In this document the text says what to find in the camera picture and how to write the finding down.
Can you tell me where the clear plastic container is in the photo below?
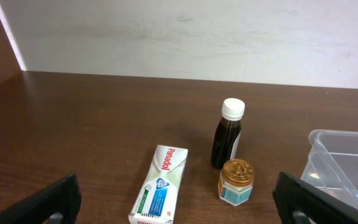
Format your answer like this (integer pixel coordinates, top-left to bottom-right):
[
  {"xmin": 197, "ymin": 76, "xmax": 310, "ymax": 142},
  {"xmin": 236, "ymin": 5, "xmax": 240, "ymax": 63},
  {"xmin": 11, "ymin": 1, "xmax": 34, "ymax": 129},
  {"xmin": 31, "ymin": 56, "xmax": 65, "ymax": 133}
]
[{"xmin": 301, "ymin": 129, "xmax": 358, "ymax": 209}]

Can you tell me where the dark brown syrup bottle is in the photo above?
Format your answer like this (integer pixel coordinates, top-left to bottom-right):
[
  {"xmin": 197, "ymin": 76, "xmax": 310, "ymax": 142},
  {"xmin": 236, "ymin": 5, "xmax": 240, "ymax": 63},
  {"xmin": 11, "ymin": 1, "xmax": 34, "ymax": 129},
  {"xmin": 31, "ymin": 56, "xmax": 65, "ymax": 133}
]
[{"xmin": 211, "ymin": 98, "xmax": 246, "ymax": 169}]

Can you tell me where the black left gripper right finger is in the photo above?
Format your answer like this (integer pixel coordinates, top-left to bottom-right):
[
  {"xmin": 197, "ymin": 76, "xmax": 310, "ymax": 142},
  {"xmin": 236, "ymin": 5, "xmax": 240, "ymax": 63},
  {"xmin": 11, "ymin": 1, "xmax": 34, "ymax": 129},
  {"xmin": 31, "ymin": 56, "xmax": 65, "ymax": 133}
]
[{"xmin": 272, "ymin": 172, "xmax": 358, "ymax": 224}]

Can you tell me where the gold lid balm jar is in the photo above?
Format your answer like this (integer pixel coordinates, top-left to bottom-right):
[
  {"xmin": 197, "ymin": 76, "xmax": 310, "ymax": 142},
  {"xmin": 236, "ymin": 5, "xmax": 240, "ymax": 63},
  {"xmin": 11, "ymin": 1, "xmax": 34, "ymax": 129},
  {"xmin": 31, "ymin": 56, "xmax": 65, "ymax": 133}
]
[{"xmin": 218, "ymin": 159, "xmax": 255, "ymax": 206}]

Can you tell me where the white Panadol medicine box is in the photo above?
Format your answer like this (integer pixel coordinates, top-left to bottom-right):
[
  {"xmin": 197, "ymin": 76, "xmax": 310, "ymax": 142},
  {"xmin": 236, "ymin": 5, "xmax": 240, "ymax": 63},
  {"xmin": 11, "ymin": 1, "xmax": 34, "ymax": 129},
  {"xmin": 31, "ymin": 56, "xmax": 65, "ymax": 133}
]
[{"xmin": 129, "ymin": 145, "xmax": 188, "ymax": 224}]

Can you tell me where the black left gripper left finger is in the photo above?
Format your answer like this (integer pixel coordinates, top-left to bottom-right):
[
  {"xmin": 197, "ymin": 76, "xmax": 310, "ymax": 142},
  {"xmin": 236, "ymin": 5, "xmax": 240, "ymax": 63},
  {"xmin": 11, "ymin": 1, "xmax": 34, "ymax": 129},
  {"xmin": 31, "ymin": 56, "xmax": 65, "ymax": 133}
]
[{"xmin": 0, "ymin": 174, "xmax": 81, "ymax": 224}]

